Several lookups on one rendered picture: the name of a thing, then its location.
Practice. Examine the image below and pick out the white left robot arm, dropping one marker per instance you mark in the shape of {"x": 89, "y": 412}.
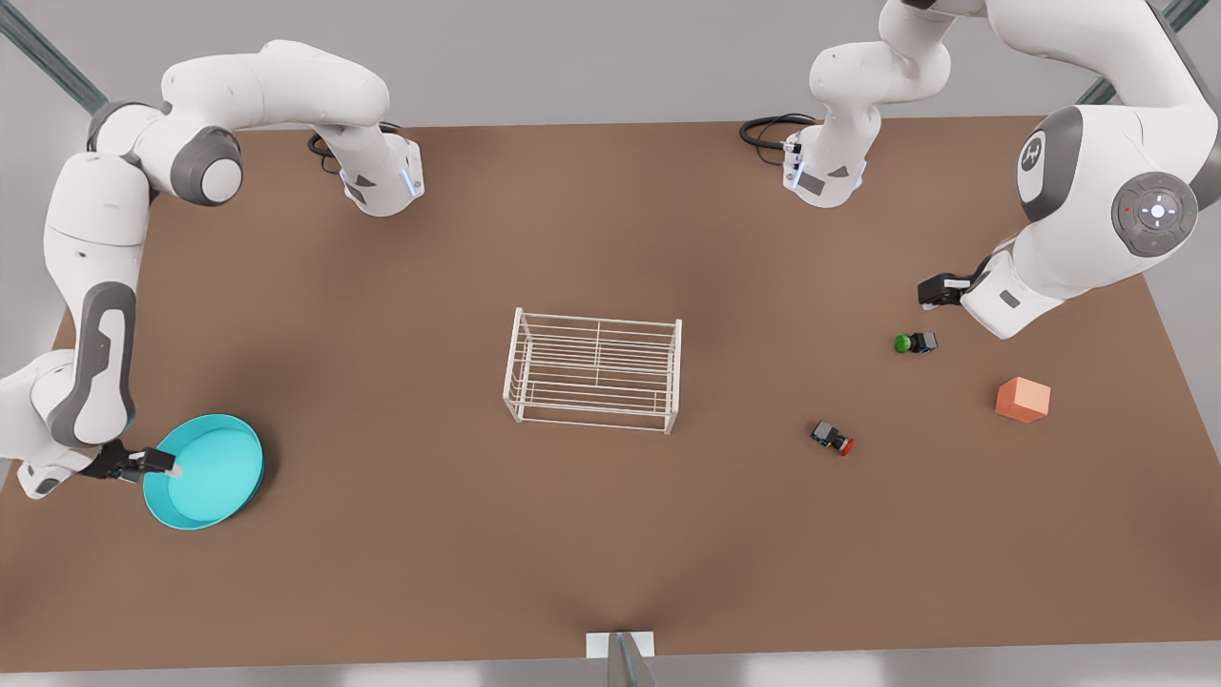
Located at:
{"x": 1097, "y": 143}

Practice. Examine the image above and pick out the green button switch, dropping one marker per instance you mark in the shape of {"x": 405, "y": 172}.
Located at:
{"x": 916, "y": 343}

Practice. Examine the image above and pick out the cyan plate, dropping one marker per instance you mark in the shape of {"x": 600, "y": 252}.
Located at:
{"x": 205, "y": 471}

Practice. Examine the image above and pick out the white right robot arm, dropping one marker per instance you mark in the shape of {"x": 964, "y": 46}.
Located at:
{"x": 95, "y": 248}

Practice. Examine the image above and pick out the silver frame post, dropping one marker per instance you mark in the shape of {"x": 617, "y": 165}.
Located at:
{"x": 625, "y": 660}
{"x": 52, "y": 57}
{"x": 1140, "y": 52}

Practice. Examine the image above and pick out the orange cube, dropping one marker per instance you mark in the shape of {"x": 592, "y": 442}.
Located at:
{"x": 1023, "y": 400}

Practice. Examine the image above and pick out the red button switch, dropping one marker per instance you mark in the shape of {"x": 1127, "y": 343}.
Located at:
{"x": 832, "y": 438}

